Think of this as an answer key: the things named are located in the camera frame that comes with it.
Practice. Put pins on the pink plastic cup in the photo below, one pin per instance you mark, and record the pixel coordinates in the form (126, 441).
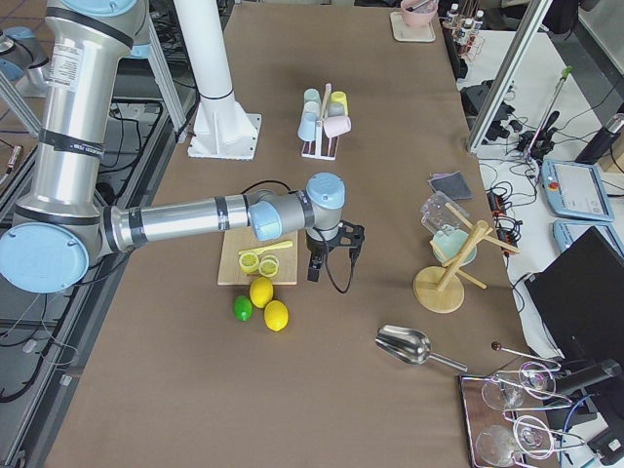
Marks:
(335, 126)

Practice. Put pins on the blue plastic cup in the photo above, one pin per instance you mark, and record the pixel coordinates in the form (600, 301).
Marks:
(307, 129)

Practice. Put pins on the green bowl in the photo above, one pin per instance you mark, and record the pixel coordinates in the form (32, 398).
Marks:
(448, 243)

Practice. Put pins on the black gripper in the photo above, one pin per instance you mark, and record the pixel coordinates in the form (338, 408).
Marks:
(317, 242)

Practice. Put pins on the grey plastic cup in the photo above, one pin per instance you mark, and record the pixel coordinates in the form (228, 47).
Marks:
(336, 109)

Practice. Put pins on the clear glass on stand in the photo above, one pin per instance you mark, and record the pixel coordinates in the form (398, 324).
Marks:
(437, 217)

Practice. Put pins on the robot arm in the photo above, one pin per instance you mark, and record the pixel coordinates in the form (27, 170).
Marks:
(58, 230)

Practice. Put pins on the green lime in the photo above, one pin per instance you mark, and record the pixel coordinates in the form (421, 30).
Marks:
(243, 308)

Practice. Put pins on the lemon slice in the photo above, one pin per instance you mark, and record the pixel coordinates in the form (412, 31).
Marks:
(269, 266)
(248, 262)

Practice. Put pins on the yellow plastic knife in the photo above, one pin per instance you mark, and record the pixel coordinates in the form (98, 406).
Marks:
(268, 248)

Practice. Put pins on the wine glass rack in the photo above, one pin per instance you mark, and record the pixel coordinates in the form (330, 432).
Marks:
(505, 416)

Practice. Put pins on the white plastic cup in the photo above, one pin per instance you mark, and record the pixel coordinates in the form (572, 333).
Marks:
(313, 107)

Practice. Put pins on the grey folded cloth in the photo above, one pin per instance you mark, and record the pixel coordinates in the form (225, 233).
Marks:
(453, 185)

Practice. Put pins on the white wire cup rack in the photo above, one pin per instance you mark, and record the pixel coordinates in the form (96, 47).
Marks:
(322, 148)

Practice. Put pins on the black laptop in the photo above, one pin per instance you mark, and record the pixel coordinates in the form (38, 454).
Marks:
(579, 297)

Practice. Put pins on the white rabbit tray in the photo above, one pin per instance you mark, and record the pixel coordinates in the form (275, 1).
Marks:
(411, 34)

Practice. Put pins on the yellow plastic cup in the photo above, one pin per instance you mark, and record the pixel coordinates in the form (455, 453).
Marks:
(340, 96)

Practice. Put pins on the metal ice scoop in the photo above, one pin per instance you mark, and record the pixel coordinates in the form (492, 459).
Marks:
(411, 346)

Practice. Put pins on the teach pendant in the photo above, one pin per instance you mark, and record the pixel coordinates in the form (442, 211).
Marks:
(575, 190)
(567, 231)

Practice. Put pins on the pink bowl of ice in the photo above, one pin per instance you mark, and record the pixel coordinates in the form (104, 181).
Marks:
(416, 13)

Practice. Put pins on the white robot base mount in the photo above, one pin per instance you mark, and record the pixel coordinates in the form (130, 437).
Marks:
(222, 128)

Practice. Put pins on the bamboo cutting board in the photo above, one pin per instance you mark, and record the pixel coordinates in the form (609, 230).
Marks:
(229, 272)

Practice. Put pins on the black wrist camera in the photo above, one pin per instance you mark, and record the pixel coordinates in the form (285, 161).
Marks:
(315, 265)

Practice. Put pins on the whole lemon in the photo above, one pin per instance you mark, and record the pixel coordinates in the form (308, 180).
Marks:
(261, 292)
(276, 315)

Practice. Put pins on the green plastic cup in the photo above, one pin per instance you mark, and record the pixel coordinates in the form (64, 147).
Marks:
(312, 95)

